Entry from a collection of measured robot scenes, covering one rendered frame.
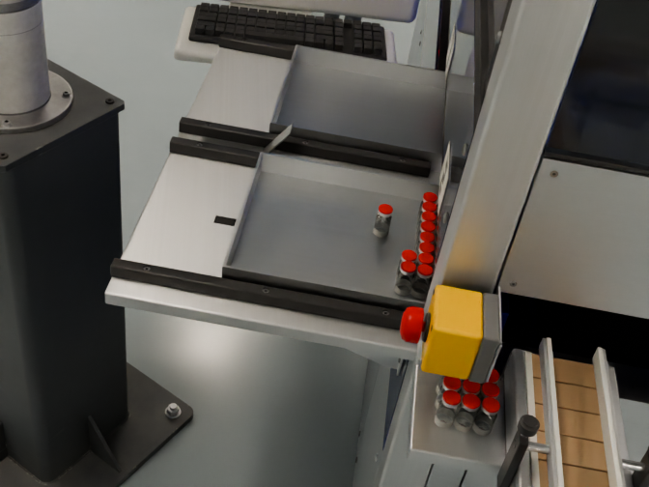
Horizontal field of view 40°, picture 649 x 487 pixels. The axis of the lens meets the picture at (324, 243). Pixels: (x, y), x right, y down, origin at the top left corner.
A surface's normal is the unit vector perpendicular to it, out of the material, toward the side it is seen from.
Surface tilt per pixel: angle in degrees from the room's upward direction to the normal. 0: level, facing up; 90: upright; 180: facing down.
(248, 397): 0
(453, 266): 90
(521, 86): 90
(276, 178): 0
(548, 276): 90
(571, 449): 0
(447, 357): 90
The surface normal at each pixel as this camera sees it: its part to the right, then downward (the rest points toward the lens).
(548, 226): -0.13, 0.64
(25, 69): 0.67, 0.55
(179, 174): 0.13, -0.75
